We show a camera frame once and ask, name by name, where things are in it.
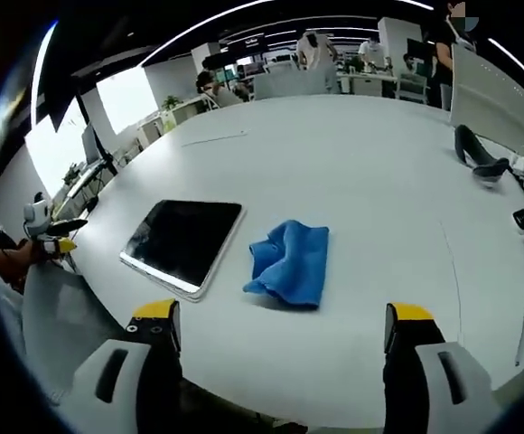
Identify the white mesh office chair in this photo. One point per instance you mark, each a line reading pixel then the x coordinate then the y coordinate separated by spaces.
pixel 412 87

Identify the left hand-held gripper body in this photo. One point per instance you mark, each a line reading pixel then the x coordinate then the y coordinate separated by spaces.
pixel 35 214

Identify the white desk partition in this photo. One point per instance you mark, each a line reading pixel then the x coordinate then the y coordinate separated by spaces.
pixel 492 99

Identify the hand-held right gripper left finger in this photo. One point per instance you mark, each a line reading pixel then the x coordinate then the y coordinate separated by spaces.
pixel 122 389

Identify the small black block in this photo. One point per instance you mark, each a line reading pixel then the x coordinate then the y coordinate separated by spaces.
pixel 522 219

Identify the blue cleaning cloth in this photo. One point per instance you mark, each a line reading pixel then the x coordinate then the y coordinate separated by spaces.
pixel 291 267

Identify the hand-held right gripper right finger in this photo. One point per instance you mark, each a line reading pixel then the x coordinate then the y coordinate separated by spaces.
pixel 429 389

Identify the green potted plant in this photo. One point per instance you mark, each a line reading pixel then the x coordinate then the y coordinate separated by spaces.
pixel 170 103
pixel 71 175

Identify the person's white clothing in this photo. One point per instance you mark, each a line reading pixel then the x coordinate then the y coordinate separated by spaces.
pixel 6 316

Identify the black screen stand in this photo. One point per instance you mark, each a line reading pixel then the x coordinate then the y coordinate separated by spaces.
pixel 97 140

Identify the dark mirror with white frame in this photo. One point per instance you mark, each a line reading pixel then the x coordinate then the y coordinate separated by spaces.
pixel 183 242

